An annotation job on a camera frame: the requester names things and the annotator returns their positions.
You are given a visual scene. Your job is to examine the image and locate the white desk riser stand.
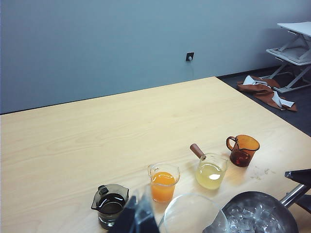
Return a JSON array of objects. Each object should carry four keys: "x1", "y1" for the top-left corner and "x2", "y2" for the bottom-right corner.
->
[
  {"x1": 276, "y1": 21, "x2": 311, "y2": 53},
  {"x1": 266, "y1": 47, "x2": 311, "y2": 94}
]

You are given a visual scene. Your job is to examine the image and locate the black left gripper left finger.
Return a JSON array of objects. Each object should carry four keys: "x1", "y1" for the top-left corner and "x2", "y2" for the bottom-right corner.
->
[{"x1": 116, "y1": 195, "x2": 138, "y2": 233}]

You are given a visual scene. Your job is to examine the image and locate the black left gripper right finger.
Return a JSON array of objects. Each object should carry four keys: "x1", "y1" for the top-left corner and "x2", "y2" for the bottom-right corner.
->
[{"x1": 133, "y1": 186, "x2": 160, "y2": 233}]

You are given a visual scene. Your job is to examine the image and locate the stainless steel ice scoop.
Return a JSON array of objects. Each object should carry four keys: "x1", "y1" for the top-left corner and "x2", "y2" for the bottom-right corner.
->
[{"x1": 203, "y1": 184, "x2": 304, "y2": 233}]

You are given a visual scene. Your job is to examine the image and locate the amber glass cup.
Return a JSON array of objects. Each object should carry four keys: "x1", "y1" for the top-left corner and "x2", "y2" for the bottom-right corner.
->
[{"x1": 225, "y1": 134, "x2": 260, "y2": 168}]

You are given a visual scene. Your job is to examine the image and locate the crumpled orange cloth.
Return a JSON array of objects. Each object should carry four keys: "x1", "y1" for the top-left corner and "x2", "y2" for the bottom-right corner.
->
[{"x1": 237, "y1": 75, "x2": 297, "y2": 112}]

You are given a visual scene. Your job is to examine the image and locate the glass cup with orange juice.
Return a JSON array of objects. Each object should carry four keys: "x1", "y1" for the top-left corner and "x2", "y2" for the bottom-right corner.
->
[{"x1": 147, "y1": 162, "x2": 180, "y2": 203}]

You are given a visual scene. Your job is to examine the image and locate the clear stemmed wine glass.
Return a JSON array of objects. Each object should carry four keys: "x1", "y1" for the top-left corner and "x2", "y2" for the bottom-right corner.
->
[{"x1": 157, "y1": 193, "x2": 228, "y2": 233}]

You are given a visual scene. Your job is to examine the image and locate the smoked grey glass cup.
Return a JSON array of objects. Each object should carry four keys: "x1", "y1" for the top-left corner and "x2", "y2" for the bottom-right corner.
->
[{"x1": 91, "y1": 183, "x2": 129, "y2": 231}]

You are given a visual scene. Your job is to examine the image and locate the clear ice cubes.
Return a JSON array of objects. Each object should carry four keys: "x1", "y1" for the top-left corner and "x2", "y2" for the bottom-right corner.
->
[{"x1": 225, "y1": 200, "x2": 286, "y2": 233}]

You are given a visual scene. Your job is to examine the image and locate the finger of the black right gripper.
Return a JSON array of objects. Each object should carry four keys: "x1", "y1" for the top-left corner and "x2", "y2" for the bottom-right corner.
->
[
  {"x1": 284, "y1": 168, "x2": 311, "y2": 185},
  {"x1": 295, "y1": 194, "x2": 311, "y2": 212}
]

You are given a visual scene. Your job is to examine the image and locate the glass cup with wooden handle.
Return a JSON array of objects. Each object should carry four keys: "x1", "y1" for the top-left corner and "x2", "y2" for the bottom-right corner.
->
[{"x1": 190, "y1": 143, "x2": 228, "y2": 190}]

